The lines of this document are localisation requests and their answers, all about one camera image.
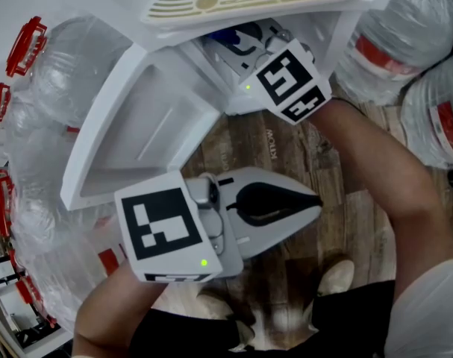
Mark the white cabinet door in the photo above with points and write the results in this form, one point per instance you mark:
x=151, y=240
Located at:
x=144, y=125

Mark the white furniture frame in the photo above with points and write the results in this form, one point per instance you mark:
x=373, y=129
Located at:
x=43, y=343

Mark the person's beige shoe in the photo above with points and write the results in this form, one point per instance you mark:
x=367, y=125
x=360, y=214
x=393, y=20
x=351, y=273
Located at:
x=336, y=276
x=215, y=304

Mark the black trousers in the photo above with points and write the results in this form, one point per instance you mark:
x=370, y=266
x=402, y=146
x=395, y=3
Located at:
x=349, y=319

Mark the person's right forearm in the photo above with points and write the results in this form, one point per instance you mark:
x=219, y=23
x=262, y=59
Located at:
x=390, y=185

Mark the person's left forearm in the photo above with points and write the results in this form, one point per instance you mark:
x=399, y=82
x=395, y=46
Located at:
x=114, y=311

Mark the white water dispenser cabinet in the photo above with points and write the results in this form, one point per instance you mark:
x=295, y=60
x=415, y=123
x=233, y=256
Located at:
x=323, y=39

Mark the person's left beige shoe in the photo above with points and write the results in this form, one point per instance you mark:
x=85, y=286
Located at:
x=215, y=304

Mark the blue object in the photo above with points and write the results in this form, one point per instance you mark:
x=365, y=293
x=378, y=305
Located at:
x=224, y=36

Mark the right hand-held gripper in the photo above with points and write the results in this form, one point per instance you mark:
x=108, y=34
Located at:
x=286, y=80

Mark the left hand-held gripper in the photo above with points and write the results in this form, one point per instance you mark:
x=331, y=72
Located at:
x=162, y=226

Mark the person's right beige shoe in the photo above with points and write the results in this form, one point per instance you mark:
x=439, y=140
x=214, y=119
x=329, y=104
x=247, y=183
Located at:
x=336, y=276

